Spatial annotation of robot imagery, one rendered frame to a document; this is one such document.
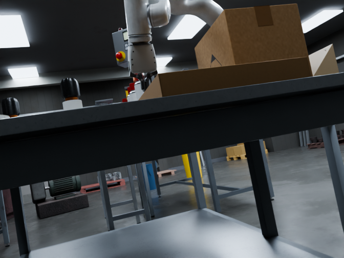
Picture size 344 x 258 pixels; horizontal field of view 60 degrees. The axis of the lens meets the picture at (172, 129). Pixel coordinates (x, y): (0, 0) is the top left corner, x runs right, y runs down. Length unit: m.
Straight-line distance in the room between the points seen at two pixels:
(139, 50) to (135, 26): 0.08
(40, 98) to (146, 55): 8.69
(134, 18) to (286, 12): 0.49
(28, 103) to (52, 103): 0.66
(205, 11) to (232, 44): 0.65
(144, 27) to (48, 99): 8.70
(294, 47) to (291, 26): 0.06
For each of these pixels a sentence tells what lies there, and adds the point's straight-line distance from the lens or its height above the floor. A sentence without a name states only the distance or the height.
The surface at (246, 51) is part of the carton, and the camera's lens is 0.89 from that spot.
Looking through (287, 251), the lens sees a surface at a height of 0.22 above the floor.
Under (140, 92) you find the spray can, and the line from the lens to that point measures 1.19.
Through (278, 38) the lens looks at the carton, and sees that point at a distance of 0.96.
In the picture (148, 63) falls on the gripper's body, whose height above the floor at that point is 1.08.
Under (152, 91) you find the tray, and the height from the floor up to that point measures 0.86.
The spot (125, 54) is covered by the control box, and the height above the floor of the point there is 1.33.
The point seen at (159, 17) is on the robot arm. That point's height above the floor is 1.20.
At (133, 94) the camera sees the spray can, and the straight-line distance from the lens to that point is 1.35.
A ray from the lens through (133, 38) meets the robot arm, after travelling 1.09.
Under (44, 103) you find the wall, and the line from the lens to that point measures 9.69.
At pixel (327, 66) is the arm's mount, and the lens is 1.65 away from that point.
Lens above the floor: 0.76
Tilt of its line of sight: 4 degrees up
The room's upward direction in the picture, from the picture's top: 11 degrees counter-clockwise
